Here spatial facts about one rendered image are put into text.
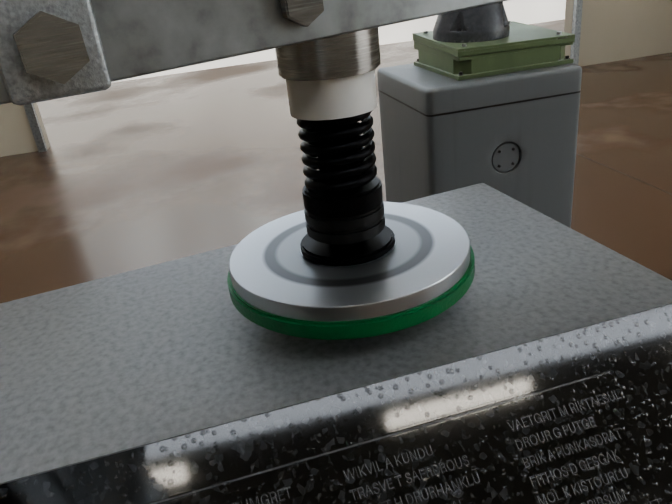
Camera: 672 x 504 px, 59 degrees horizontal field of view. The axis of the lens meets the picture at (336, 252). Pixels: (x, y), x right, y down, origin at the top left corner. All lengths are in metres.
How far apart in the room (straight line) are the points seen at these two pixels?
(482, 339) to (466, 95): 1.01
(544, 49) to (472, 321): 1.14
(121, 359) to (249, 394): 0.13
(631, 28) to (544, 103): 5.24
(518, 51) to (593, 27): 4.98
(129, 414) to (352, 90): 0.29
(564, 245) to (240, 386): 0.36
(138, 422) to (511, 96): 1.22
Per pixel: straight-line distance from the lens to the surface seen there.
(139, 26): 0.37
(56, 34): 0.33
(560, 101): 1.58
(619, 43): 6.72
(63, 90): 0.34
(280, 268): 0.51
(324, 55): 0.45
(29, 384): 0.56
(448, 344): 0.49
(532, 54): 1.57
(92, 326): 0.61
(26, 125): 5.55
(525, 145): 1.56
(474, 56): 1.50
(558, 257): 0.63
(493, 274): 0.59
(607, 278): 0.60
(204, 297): 0.61
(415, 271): 0.48
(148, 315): 0.60
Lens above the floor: 1.12
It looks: 25 degrees down
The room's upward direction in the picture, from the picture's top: 7 degrees counter-clockwise
